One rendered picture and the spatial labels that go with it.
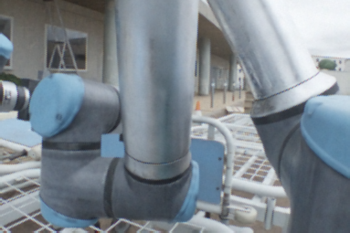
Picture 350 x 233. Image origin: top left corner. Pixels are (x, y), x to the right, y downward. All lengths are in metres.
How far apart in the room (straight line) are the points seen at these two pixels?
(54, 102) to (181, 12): 0.20
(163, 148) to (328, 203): 0.17
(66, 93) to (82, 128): 0.05
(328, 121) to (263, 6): 0.21
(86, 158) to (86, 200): 0.06
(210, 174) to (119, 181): 0.42
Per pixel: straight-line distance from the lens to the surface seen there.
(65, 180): 0.35
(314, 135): 0.23
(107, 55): 6.57
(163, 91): 0.23
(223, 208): 0.74
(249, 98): 4.44
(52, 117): 0.33
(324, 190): 0.22
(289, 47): 0.36
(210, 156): 0.68
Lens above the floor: 0.88
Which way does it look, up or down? 5 degrees down
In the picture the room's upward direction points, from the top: 2 degrees clockwise
